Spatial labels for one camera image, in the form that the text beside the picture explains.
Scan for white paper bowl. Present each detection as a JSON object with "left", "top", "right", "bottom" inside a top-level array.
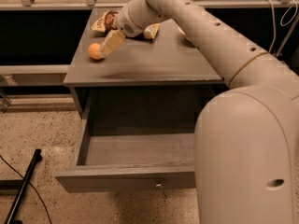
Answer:
[{"left": 178, "top": 26, "right": 192, "bottom": 43}]

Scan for thin black cable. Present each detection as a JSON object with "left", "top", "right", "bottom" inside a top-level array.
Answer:
[{"left": 0, "top": 154, "right": 53, "bottom": 224}]

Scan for open grey top drawer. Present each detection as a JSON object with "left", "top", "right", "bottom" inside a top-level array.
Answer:
[{"left": 55, "top": 118, "right": 195, "bottom": 192}]

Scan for grey wooden cabinet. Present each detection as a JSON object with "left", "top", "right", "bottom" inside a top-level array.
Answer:
[{"left": 64, "top": 6, "right": 230, "bottom": 119}]

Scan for white cable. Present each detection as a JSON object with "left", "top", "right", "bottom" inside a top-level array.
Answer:
[{"left": 263, "top": 0, "right": 299, "bottom": 55}]

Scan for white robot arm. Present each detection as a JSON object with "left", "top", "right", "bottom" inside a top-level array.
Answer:
[{"left": 117, "top": 0, "right": 299, "bottom": 224}]

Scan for black metal bar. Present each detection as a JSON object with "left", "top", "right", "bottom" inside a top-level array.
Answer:
[{"left": 0, "top": 148, "right": 42, "bottom": 224}]

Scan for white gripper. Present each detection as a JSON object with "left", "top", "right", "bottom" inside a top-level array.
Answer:
[{"left": 97, "top": 0, "right": 167, "bottom": 59}]

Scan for orange fruit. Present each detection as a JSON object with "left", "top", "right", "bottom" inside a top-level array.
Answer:
[{"left": 88, "top": 43, "right": 102, "bottom": 60}]

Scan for brown chip bag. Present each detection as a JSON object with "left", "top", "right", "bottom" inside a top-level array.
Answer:
[{"left": 91, "top": 10, "right": 160, "bottom": 40}]

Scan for metal railing frame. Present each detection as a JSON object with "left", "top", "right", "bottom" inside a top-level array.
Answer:
[{"left": 1, "top": 0, "right": 130, "bottom": 88}]

